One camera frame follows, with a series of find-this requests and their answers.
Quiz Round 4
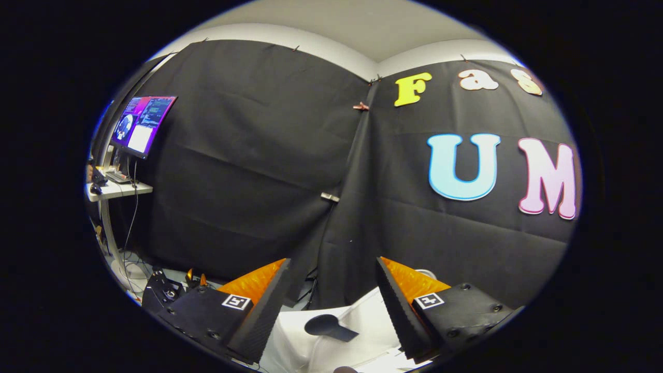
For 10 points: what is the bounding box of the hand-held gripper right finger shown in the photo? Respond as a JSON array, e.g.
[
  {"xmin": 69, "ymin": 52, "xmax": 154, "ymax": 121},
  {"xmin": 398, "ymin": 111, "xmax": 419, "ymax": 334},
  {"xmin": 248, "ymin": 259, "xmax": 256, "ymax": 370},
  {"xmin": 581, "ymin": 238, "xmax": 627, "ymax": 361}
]
[{"xmin": 376, "ymin": 256, "xmax": 522, "ymax": 364}]

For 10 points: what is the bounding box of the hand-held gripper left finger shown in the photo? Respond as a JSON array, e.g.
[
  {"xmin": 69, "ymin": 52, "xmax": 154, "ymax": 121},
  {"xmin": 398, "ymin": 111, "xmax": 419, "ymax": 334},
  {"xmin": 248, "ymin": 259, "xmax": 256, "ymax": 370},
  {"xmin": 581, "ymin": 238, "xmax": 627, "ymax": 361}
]
[{"xmin": 155, "ymin": 258, "xmax": 292, "ymax": 365}]

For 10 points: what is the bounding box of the white toilet lid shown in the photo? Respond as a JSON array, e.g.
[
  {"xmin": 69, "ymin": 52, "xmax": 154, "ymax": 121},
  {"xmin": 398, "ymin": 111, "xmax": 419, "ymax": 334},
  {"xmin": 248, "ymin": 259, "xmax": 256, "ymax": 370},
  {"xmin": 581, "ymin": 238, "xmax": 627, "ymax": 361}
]
[{"xmin": 306, "ymin": 288, "xmax": 410, "ymax": 371}]

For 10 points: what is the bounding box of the black round lid handle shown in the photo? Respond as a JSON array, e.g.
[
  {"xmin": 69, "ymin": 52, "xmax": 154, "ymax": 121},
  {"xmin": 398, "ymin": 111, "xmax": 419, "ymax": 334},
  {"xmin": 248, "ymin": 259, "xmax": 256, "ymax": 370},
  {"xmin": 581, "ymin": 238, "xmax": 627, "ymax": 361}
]
[{"xmin": 304, "ymin": 314, "xmax": 359, "ymax": 343}]

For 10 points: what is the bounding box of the white toilet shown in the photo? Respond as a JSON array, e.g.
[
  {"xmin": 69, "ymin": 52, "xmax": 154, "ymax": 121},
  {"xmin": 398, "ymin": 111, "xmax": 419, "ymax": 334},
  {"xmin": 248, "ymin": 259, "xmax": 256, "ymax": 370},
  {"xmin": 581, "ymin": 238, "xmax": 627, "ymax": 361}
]
[{"xmin": 257, "ymin": 268, "xmax": 437, "ymax": 373}]

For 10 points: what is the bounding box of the black and orange device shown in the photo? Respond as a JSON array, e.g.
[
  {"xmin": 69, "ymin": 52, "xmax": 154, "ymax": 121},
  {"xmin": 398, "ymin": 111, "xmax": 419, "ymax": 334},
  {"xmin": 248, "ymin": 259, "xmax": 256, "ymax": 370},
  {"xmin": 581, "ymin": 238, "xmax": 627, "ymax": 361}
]
[{"xmin": 141, "ymin": 268, "xmax": 209, "ymax": 313}]

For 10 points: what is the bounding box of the white desk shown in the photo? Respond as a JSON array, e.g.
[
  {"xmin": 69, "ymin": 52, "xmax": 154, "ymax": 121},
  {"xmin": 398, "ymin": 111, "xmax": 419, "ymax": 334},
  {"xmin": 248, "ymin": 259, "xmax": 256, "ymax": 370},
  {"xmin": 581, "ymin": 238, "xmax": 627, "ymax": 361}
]
[{"xmin": 85, "ymin": 179, "xmax": 154, "ymax": 293}]

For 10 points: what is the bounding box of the computer monitor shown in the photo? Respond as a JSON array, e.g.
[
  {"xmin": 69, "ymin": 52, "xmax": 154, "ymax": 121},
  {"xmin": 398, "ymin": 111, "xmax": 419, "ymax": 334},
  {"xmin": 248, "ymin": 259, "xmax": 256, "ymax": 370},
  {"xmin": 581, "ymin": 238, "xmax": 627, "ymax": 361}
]
[{"xmin": 110, "ymin": 95, "xmax": 178, "ymax": 160}]

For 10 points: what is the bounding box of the tangle of black floor cables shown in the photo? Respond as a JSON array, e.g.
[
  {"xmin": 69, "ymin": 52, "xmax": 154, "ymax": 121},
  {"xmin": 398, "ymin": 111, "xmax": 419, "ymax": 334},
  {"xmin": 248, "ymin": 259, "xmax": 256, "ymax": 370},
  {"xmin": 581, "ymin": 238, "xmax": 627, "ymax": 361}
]
[{"xmin": 118, "ymin": 248, "xmax": 162, "ymax": 275}]

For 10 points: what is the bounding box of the black hanging monitor cable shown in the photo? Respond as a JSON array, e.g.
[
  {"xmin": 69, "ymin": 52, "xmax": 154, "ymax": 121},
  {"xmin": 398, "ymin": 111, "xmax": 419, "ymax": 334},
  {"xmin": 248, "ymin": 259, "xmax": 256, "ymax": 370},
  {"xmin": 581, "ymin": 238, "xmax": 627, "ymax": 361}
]
[{"xmin": 123, "ymin": 159, "xmax": 140, "ymax": 252}]

